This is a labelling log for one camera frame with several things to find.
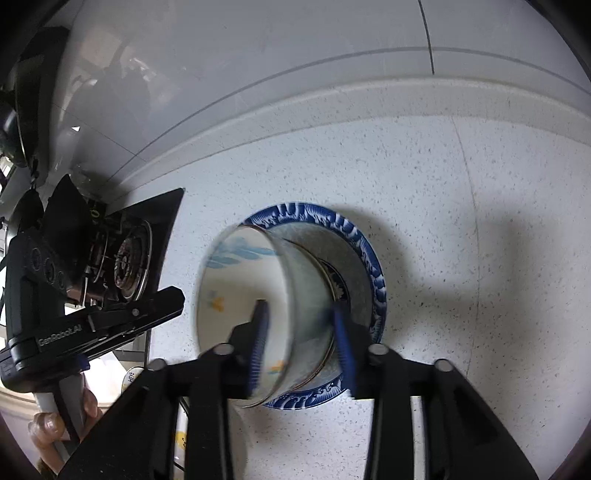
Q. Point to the person's left hand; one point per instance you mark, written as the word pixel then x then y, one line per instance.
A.
pixel 51 427

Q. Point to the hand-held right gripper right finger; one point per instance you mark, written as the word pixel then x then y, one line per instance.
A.
pixel 344 353

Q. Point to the black range hood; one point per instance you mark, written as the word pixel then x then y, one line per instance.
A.
pixel 32 92

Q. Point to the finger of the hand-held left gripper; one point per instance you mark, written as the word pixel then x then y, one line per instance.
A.
pixel 138 314

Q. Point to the yellow print small white bowl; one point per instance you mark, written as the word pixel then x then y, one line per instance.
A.
pixel 231 286

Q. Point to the metal stove burner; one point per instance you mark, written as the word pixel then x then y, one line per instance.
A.
pixel 129 258

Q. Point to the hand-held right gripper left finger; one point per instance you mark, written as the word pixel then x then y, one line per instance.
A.
pixel 258 350

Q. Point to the yellow print white plate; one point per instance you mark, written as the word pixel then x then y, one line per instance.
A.
pixel 179 436

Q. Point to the black glass gas stove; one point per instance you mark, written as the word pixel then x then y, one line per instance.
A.
pixel 159 221

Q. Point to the blue rim white bowl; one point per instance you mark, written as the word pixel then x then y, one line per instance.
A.
pixel 364 258

